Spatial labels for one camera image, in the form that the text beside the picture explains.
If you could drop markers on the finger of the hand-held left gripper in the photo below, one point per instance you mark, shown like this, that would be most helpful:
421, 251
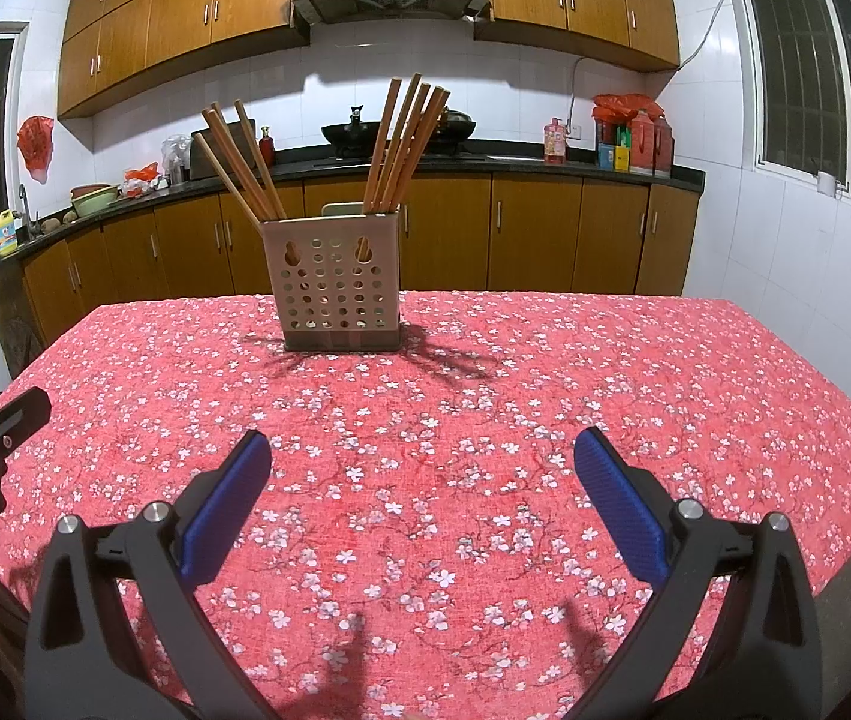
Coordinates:
17, 412

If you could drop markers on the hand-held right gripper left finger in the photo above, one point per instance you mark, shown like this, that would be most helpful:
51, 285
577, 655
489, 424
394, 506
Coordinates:
226, 510

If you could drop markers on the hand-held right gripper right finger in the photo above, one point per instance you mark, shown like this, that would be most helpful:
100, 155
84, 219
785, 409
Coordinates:
620, 510

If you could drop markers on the beige perforated chopstick holder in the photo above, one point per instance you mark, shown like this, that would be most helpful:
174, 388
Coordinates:
335, 315

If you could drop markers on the yellow detergent bottle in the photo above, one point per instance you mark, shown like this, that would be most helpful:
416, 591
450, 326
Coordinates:
5, 236

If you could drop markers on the red floral tablecloth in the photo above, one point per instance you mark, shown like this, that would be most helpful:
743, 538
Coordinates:
470, 427

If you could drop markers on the metal faucet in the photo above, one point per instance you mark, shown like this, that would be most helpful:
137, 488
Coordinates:
23, 210

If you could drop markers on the green basin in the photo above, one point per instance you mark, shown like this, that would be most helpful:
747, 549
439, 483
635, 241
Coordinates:
94, 205

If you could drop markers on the brown bowl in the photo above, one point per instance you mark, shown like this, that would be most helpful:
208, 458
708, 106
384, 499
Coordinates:
91, 189

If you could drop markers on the red plastic bag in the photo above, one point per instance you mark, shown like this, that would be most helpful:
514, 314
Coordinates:
35, 142
620, 106
142, 176

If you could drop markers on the wooden base cabinets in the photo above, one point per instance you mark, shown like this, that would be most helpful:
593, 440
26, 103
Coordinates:
545, 232

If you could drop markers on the clear plastic bag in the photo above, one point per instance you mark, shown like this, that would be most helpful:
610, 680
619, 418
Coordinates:
176, 161

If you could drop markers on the dark cutting board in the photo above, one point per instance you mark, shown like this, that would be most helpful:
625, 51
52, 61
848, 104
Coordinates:
202, 169

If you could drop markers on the yellow blue box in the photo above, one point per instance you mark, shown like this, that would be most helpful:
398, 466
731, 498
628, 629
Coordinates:
612, 159

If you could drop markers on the black kitchen countertop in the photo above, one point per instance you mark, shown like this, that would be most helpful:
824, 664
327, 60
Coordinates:
530, 163

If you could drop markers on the small red bottle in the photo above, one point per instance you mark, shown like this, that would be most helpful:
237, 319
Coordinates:
269, 154

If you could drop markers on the red jug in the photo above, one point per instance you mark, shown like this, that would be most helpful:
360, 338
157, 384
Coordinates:
663, 150
642, 146

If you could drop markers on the pink plastic bottle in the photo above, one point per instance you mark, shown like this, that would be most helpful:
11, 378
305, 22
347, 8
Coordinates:
555, 142

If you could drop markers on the green bottle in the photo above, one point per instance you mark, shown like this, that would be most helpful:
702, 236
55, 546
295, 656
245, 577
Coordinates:
624, 136

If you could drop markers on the gas stove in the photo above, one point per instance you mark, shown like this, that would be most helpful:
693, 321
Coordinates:
470, 157

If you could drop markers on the white mug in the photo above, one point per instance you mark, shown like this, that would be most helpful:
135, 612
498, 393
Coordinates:
826, 184

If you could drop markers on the open black wok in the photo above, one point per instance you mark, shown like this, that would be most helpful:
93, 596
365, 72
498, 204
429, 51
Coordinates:
343, 135

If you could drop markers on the lidded black wok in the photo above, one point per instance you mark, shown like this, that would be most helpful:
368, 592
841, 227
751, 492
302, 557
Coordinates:
459, 127

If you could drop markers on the wooden wall cabinets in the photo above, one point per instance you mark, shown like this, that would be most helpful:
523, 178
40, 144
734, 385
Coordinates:
170, 7

